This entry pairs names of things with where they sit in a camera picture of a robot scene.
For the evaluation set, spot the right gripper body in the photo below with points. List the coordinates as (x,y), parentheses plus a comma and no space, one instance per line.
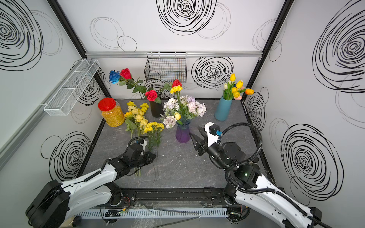
(215,152)

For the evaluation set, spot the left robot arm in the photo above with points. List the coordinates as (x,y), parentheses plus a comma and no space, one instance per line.
(58,201)

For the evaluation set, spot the red lid plastic jar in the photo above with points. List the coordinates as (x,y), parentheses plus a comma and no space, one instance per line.
(111,112)

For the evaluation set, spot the blue rose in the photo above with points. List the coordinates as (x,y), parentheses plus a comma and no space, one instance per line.
(114,77)

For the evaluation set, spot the red rose top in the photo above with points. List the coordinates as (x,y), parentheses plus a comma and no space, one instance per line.
(141,86)

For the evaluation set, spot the yellow rose stem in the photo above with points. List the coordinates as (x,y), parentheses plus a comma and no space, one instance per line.
(135,119)

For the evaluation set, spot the black wire basket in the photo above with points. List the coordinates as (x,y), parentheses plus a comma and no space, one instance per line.
(166,66)

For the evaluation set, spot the purple glass vase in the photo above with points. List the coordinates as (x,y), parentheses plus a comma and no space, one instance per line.
(182,132)

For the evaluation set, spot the yellow carnation stem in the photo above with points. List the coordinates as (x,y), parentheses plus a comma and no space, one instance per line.
(176,91)
(153,124)
(159,129)
(149,132)

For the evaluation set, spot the sunflower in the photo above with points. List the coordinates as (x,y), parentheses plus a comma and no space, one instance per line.
(130,122)

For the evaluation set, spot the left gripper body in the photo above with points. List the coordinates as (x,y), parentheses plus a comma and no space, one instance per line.
(137,163)

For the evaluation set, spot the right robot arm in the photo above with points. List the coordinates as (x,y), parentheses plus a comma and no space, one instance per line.
(246,185)

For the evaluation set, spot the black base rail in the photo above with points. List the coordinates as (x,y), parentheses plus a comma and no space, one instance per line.
(207,196)

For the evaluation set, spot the yellow tulip bouquet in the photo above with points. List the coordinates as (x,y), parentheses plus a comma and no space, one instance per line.
(235,89)

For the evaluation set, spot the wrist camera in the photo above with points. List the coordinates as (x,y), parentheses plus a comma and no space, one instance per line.
(214,134)
(144,144)

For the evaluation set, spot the white cable duct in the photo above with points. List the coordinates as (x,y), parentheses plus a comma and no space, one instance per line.
(155,213)

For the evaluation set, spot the white wire shelf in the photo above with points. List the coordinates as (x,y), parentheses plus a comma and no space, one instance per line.
(79,86)

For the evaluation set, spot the yellow poppy stem large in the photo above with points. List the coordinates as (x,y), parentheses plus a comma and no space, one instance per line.
(142,110)

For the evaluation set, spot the red rose low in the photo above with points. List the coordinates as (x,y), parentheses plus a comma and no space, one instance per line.
(152,96)

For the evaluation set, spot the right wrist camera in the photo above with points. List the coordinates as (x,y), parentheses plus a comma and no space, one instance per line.
(214,134)

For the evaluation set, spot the teal ceramic vase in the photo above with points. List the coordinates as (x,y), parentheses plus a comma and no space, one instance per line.
(223,109)

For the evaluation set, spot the black vase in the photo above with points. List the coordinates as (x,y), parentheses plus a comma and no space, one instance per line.
(156,109)

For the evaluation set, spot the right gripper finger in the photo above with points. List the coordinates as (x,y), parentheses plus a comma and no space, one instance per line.
(202,132)
(198,143)

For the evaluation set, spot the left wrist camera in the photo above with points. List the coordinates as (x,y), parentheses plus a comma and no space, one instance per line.
(144,144)

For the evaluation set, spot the yellow carnation bouquet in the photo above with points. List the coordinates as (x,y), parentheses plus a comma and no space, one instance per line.
(181,111)

